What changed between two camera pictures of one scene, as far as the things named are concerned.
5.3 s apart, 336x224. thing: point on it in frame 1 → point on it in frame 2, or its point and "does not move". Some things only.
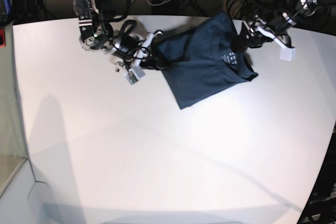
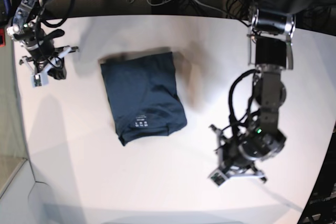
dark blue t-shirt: (199, 62) → (143, 94)
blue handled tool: (8, 3) does not move
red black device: (2, 38) does not move
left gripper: (96, 34) → (25, 25)
